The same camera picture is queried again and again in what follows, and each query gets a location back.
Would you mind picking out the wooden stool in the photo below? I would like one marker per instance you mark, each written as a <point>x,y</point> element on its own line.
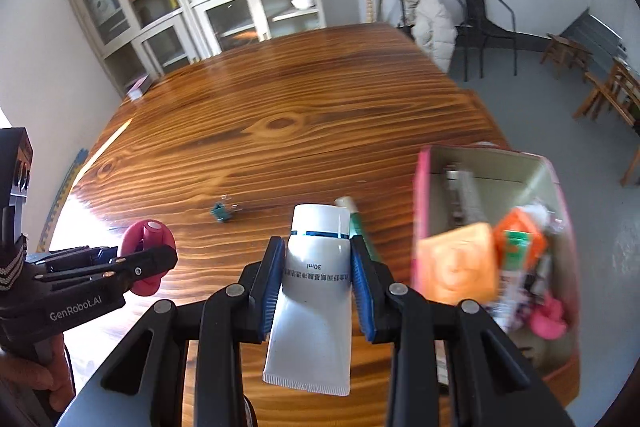
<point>566,53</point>

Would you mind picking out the pink metal tin box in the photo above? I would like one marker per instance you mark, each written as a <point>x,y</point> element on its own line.
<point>492,225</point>

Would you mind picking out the black metal chair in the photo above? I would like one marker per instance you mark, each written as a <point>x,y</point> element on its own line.
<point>465,36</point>
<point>477,18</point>

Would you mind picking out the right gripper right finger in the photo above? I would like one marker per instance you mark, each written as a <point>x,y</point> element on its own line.
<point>391,312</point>

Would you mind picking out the person's left hand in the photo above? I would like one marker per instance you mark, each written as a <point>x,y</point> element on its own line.
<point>55,377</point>

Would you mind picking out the white bowl on shelf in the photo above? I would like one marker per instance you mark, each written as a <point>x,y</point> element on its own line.
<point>304,4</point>

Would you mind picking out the white gauze roll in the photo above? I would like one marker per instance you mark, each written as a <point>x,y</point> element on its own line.
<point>545,219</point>

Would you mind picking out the teal binder clip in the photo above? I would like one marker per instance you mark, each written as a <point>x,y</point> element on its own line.
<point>223,212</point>

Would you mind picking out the small white green tube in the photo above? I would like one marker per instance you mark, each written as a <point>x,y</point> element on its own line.
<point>511,280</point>

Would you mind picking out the white jacket on chair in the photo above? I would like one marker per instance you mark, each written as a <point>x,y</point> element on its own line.
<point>432,29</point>

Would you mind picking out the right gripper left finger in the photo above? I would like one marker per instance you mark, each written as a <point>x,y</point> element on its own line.
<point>241,312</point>

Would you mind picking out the large metal clamp clip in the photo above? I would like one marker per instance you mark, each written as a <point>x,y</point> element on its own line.
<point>463,197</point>

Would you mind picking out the bright orange toy cube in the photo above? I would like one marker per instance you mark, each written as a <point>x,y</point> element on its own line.
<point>518,230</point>

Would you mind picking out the light orange toy cube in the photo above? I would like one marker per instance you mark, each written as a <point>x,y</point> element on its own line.
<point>456,265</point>

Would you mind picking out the deck of cards box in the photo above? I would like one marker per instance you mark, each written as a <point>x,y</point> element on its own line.
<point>139,87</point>

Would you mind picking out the large white cream tube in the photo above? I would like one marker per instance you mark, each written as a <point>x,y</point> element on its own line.
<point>310,343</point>

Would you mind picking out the pink knotted foam toy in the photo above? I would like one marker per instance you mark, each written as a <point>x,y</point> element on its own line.
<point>149,250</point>
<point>547,320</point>

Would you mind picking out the wooden chair set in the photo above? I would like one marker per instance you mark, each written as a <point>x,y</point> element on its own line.
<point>619,93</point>

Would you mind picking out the green tube with gold cap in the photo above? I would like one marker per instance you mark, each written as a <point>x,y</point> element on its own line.
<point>356,225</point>

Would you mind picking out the wooden ruler stick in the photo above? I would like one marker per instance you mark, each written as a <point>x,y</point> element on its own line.
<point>370,11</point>

